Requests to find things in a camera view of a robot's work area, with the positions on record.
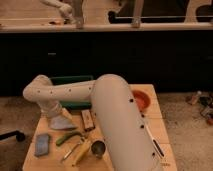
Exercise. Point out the green plastic tray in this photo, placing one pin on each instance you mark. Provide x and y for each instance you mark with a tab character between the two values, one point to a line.
75	102

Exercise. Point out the grey towel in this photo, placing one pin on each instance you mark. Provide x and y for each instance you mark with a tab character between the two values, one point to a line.
61	123

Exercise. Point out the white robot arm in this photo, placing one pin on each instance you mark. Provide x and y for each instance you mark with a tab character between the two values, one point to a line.
128	139

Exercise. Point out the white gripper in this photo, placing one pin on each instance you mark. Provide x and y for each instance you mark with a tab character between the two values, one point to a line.
54	113

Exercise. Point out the steel metal cup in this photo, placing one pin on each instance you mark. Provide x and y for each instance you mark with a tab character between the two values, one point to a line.
98	148

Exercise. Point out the orange bowl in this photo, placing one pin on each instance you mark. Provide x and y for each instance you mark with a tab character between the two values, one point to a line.
142	99

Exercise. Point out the black chair wheel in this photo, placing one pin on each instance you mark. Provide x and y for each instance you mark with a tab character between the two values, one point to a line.
19	135

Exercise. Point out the blue sponge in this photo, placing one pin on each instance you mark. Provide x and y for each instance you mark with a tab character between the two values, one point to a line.
42	145

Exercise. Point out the green chili pepper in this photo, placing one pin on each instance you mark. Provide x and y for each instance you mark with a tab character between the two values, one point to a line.
66	136

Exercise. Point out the yellow banana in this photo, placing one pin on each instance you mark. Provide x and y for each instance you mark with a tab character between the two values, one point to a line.
83	150

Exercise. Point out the brown snack package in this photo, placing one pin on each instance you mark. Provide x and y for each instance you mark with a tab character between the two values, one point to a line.
87	120

